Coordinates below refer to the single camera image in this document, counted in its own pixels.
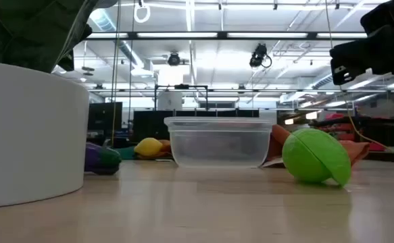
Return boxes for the red storage bins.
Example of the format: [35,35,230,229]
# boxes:
[318,113,387,153]

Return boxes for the orange cloth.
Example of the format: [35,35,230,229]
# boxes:
[136,124,371,169]

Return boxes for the black screen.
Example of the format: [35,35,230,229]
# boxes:
[87,101,124,138]

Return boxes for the white plant pot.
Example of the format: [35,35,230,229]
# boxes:
[0,60,91,209]

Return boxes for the yellow hanging cable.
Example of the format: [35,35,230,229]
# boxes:
[347,109,394,153]

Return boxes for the yellow toy lemon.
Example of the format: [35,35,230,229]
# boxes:
[134,137,164,157]

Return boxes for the black low partition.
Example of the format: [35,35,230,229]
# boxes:
[132,109,260,143]

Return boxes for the white column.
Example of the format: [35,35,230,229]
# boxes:
[157,90,184,111]

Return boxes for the clear plastic tupperware container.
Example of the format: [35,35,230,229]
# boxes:
[164,116,274,169]

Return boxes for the light green toy pear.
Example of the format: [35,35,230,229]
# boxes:
[281,128,352,188]

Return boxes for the black hanging camera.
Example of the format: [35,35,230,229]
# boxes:
[167,52,182,67]
[249,43,273,69]

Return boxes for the dark green cloth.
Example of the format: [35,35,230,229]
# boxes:
[114,145,137,161]

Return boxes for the white hanging ring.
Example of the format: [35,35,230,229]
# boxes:
[133,0,151,24]

